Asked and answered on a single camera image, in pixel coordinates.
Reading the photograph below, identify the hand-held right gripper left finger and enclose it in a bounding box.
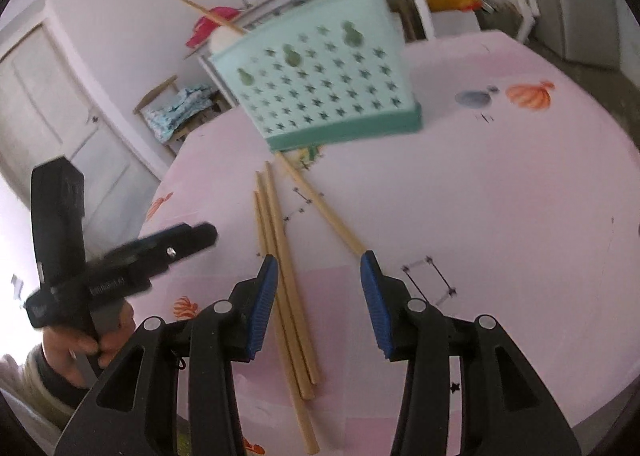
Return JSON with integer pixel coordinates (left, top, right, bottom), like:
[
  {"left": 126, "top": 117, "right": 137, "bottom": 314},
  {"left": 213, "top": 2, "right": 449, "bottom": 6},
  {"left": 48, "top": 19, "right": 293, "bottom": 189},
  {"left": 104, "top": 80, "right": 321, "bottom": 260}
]
[{"left": 54, "top": 253, "right": 280, "bottom": 456}]

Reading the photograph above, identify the light blue patterned cloth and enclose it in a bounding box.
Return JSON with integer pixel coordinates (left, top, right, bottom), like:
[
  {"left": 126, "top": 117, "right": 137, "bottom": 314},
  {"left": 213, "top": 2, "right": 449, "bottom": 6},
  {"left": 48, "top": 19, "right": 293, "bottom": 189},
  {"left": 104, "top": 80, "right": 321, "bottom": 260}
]
[{"left": 145, "top": 83, "right": 221, "bottom": 143}]

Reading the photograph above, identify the person's left forearm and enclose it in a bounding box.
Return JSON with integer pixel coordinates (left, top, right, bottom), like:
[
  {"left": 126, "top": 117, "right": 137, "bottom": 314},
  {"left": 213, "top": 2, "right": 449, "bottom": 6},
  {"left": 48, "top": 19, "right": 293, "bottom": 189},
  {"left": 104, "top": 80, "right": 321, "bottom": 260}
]
[{"left": 0, "top": 343, "right": 76, "bottom": 437}]

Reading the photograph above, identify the wooden chair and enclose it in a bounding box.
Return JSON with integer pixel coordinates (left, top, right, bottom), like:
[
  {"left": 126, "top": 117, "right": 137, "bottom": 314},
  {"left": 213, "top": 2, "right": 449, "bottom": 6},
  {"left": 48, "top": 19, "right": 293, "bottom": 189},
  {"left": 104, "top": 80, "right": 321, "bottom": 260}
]
[{"left": 132, "top": 75, "right": 236, "bottom": 159}]

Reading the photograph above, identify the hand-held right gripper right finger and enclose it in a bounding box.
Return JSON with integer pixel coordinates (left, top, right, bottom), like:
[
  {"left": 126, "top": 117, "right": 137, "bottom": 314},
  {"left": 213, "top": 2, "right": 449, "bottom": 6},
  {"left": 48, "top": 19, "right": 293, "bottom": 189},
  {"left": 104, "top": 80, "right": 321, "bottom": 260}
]
[{"left": 360, "top": 250, "right": 583, "bottom": 456}]

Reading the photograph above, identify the white ceramic spoon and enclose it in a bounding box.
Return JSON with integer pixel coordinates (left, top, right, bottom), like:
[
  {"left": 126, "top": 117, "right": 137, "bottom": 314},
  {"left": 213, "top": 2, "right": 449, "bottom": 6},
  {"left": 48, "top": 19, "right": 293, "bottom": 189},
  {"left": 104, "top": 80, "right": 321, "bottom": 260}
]
[{"left": 209, "top": 27, "right": 242, "bottom": 54}]

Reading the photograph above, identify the single wooden chopstick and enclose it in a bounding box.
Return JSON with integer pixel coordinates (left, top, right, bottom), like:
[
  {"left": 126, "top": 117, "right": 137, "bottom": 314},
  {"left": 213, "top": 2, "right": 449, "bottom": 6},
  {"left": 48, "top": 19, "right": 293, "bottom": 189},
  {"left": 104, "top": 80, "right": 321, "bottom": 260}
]
[{"left": 173, "top": 0, "right": 248, "bottom": 35}]

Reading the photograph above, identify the white panel door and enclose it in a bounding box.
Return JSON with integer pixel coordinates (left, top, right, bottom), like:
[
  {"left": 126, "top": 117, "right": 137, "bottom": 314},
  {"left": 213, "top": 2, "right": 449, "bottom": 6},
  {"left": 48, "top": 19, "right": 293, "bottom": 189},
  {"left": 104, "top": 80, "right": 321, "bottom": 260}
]
[{"left": 0, "top": 0, "right": 161, "bottom": 217}]

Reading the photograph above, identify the red plastic bag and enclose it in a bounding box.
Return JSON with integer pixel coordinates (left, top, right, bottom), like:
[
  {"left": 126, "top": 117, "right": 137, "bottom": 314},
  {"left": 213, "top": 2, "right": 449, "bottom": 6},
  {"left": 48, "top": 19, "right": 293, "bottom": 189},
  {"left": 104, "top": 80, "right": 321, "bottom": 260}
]
[{"left": 186, "top": 6, "right": 241, "bottom": 49}]

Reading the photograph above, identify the pink balloon print tablecloth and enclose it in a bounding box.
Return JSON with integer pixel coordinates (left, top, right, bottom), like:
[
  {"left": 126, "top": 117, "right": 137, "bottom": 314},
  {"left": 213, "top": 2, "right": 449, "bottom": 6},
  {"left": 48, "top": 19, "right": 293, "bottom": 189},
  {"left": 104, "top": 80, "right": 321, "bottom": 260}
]
[{"left": 137, "top": 31, "right": 640, "bottom": 456}]

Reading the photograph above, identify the person's left hand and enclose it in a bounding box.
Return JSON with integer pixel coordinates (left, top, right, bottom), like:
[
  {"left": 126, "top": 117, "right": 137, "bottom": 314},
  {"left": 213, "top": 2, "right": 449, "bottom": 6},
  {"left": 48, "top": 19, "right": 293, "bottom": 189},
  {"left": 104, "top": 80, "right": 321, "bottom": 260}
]
[{"left": 41, "top": 302, "right": 137, "bottom": 389}]

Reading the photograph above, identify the mint green utensil holder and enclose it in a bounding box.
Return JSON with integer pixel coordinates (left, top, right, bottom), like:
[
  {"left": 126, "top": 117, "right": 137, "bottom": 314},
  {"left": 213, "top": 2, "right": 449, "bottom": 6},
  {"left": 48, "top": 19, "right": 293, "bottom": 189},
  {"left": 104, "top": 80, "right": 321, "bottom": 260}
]
[{"left": 207, "top": 0, "right": 423, "bottom": 154}]

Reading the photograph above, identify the bundle of wooden chopsticks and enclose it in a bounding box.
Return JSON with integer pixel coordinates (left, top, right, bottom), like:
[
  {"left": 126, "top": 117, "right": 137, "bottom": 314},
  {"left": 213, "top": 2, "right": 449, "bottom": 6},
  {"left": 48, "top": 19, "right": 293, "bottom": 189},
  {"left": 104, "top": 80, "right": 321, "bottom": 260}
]
[{"left": 252, "top": 151, "right": 368, "bottom": 456}]

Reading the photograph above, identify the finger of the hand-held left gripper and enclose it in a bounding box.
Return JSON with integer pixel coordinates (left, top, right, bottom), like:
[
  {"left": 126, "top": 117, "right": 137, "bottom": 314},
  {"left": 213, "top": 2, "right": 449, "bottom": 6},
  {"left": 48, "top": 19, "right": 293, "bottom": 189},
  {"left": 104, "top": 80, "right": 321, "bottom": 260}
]
[{"left": 100, "top": 222, "right": 219, "bottom": 282}]

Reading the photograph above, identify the white-legged side table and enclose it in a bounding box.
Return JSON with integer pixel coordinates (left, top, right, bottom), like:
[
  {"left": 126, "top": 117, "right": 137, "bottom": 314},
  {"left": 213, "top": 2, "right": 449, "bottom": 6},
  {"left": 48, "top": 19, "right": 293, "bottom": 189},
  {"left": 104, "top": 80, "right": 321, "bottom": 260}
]
[{"left": 185, "top": 0, "right": 436, "bottom": 107}]

